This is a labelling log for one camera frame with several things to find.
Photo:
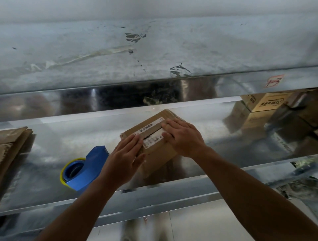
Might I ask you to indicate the person's right forearm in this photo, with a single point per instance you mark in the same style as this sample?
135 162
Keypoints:
256 201

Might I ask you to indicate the person's right middle finger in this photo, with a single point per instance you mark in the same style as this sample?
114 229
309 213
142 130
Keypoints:
168 124

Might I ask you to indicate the person's left hand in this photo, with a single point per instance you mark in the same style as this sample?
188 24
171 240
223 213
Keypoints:
121 166

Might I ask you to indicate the pink paper label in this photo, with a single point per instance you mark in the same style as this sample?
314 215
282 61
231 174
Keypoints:
274 81

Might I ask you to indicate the metal shelf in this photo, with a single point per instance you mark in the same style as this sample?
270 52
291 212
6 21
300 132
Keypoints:
159 111

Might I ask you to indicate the printed brown cardboard box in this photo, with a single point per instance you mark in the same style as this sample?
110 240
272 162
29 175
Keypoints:
267 101

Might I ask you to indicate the person's right thumb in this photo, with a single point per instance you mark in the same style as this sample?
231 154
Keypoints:
167 139

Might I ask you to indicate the person's left forearm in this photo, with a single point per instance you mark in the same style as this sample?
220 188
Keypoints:
82 208

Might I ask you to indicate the person's right hand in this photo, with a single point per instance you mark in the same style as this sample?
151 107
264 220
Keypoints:
185 140

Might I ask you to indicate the person's left thumb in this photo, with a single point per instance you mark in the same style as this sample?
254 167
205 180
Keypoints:
139 161

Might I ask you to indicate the stack of flat cardboard sheets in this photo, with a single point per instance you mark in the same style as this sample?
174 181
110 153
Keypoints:
11 149

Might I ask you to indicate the person's right little finger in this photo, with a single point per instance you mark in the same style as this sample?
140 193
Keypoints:
182 121

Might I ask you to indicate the person's left middle finger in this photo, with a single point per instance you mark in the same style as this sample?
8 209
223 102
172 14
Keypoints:
130 143

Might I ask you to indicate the blue tape dispenser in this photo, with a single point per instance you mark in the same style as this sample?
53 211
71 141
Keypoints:
83 170

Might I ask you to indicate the small brown cardboard box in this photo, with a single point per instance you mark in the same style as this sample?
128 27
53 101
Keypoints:
149 139

